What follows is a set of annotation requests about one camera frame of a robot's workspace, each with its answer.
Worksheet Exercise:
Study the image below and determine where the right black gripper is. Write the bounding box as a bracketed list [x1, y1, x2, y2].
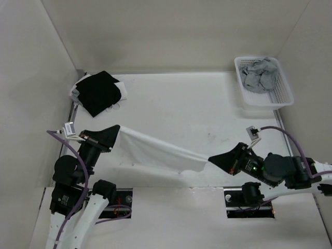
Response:
[207, 141, 276, 186]

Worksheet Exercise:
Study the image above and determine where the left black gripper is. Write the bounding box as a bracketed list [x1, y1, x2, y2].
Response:
[78, 124, 121, 182]

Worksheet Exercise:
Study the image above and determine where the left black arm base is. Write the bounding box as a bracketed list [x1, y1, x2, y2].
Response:
[99, 188, 133, 219]

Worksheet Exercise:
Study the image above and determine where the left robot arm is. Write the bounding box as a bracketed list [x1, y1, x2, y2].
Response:
[46, 123, 120, 248]

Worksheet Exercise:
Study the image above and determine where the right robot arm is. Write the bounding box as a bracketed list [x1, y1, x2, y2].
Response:
[208, 142, 331, 205]

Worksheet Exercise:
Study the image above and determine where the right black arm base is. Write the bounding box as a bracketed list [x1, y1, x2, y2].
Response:
[224, 182, 275, 218]

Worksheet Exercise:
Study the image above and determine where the folded black tank top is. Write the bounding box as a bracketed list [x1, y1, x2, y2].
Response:
[75, 70, 123, 118]

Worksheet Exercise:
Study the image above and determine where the folded grey tank top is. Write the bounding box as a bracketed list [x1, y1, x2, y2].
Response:
[70, 88, 79, 103]

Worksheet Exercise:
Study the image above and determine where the white plastic basket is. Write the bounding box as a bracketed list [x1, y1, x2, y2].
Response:
[234, 56, 294, 110]

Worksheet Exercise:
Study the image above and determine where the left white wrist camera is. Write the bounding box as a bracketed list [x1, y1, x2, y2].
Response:
[63, 122, 85, 141]

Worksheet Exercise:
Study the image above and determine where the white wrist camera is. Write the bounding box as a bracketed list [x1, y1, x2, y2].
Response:
[63, 122, 85, 141]
[246, 126, 261, 148]

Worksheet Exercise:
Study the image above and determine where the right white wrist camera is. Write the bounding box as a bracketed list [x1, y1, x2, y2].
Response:
[246, 126, 261, 148]

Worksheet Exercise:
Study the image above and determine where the left aluminium table rail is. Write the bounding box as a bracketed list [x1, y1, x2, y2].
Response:
[56, 69, 88, 167]

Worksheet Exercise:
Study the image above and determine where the aluminium table rail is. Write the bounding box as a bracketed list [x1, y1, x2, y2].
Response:
[56, 69, 88, 167]
[273, 110, 294, 156]

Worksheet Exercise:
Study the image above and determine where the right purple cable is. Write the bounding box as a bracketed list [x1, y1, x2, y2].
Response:
[259, 126, 332, 179]

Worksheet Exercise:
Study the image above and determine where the right aluminium table rail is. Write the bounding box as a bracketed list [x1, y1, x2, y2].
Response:
[273, 110, 294, 156]

